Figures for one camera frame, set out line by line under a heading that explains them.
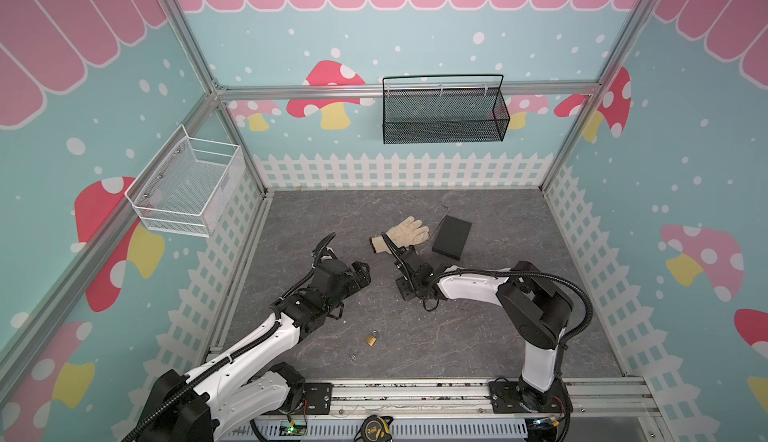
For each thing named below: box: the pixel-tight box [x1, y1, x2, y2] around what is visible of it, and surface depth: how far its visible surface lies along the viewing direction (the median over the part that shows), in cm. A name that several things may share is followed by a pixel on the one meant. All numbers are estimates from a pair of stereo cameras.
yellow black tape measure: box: [361, 415, 394, 442], surface depth 70 cm
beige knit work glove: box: [370, 216, 429, 255], surface depth 108 cm
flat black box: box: [432, 215, 472, 261], surface depth 107 cm
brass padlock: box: [365, 329, 379, 347], surface depth 85 cm
